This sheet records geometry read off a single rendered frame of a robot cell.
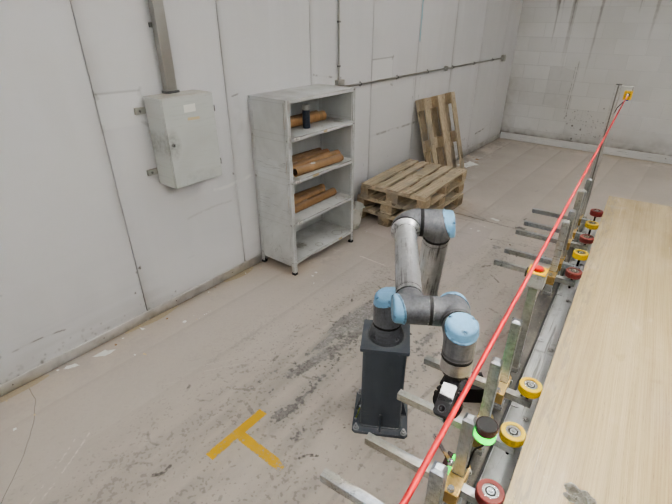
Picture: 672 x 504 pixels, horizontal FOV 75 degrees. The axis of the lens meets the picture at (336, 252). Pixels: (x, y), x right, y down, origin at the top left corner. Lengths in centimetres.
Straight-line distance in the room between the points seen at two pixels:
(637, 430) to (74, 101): 317
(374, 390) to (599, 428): 117
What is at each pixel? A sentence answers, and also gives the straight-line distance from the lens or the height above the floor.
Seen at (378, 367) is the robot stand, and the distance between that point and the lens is 241.
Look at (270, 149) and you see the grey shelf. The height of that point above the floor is 114.
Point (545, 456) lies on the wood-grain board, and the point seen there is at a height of 90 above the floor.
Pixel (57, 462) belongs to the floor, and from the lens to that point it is 301.
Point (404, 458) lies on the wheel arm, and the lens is 157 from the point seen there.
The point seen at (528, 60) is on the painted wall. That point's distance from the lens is 926.
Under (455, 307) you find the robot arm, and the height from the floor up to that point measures 137.
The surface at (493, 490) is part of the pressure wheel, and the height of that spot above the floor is 91.
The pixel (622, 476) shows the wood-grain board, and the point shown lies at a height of 90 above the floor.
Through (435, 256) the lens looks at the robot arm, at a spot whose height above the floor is 121.
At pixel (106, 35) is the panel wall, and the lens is 324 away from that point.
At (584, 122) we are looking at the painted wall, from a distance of 912.
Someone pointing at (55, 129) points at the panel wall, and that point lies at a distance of 313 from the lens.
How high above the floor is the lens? 211
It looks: 28 degrees down
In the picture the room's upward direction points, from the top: straight up
